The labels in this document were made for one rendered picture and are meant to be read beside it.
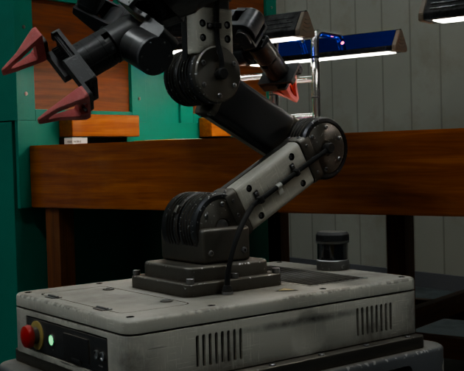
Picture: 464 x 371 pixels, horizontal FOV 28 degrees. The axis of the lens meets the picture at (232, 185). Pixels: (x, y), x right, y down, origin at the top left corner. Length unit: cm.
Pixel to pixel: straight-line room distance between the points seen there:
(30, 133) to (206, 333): 144
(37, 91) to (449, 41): 253
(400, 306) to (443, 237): 305
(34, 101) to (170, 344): 151
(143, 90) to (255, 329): 172
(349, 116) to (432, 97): 61
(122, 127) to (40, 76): 32
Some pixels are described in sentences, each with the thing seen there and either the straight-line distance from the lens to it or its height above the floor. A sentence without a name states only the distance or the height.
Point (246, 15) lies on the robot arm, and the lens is 219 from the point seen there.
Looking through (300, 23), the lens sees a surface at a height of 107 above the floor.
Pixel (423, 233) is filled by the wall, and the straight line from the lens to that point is 494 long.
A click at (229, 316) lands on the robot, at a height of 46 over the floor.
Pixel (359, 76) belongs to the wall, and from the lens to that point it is 524.
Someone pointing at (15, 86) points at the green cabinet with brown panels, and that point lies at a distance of 281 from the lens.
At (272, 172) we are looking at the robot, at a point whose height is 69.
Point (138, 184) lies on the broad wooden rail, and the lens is 250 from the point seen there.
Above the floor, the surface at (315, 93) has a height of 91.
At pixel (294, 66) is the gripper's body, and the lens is 227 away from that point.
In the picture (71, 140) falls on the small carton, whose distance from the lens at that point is 273.
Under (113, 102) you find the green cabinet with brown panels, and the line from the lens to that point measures 309.
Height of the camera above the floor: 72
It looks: 2 degrees down
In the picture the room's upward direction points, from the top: 2 degrees counter-clockwise
